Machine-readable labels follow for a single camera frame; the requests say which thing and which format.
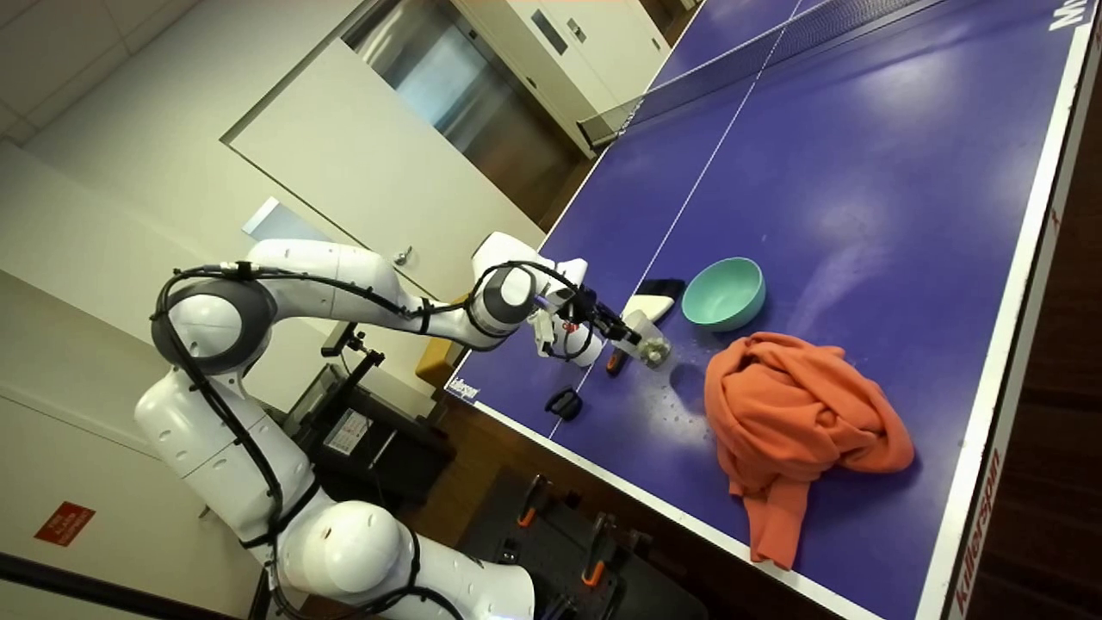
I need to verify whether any small black object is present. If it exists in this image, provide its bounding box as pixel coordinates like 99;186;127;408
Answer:
544;391;582;422

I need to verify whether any orange handled clamp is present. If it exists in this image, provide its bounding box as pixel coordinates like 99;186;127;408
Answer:
512;472;552;529
578;515;617;588

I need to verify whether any clear plastic cup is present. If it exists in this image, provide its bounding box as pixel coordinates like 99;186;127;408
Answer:
630;324;672;366

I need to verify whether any teal green bowl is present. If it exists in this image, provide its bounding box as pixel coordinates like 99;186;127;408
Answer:
682;254;767;332

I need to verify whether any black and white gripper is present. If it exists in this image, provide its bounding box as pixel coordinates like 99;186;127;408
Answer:
527;259;625;357

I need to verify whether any orange cloth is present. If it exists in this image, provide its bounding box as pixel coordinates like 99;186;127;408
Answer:
701;332;917;570

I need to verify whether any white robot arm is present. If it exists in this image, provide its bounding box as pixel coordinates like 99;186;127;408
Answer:
134;233;635;620

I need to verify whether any black equipment cart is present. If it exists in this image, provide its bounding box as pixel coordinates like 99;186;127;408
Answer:
281;324;456;508

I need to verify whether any table tennis net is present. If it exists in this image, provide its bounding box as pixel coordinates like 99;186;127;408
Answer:
578;0;940;148

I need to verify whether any yellow wooden stool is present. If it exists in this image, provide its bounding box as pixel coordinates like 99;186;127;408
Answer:
418;342;458;386

